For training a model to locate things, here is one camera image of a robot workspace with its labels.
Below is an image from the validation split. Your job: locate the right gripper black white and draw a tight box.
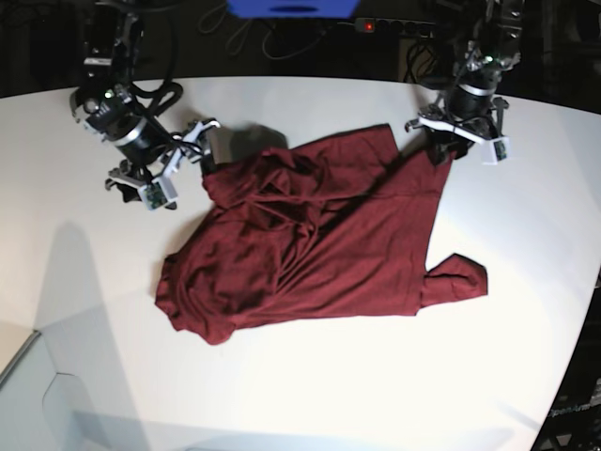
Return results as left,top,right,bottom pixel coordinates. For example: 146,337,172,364
104,118,229,203

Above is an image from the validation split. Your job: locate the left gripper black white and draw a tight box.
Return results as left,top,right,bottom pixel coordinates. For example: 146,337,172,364
405,84,510,165

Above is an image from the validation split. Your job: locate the dark red long-sleeve t-shirt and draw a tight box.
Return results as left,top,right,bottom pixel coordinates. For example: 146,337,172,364
155,124,488,345

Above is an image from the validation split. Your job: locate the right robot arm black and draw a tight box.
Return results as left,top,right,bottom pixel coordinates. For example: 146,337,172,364
69,1,221,210

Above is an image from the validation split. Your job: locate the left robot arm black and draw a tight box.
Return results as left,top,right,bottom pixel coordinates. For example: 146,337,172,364
405,1,524,166

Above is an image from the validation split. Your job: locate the black power strip red light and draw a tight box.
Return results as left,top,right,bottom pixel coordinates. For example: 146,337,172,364
354,18,436,39

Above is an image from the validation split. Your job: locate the blue box at table back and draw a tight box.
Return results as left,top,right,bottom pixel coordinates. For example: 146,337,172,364
226,0,360,19

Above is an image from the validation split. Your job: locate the black OpenArm labelled case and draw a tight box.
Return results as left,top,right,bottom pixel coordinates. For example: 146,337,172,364
532,284,600,450

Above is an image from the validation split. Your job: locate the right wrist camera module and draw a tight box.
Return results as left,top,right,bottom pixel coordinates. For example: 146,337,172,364
138,177,177,211

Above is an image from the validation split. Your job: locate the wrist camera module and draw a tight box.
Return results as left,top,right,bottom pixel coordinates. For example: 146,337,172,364
138,177,177,211
480,136,511,165

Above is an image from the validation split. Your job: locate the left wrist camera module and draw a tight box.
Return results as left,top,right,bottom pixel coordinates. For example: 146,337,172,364
480,136,511,165

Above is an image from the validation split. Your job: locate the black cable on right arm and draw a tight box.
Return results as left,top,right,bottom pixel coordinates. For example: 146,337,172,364
126,8,208,156

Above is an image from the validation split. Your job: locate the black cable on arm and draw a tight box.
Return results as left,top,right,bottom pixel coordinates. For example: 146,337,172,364
126,8,208,156
440,46,480,132

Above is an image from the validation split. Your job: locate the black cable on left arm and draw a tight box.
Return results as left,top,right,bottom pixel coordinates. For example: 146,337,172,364
440,46,480,132

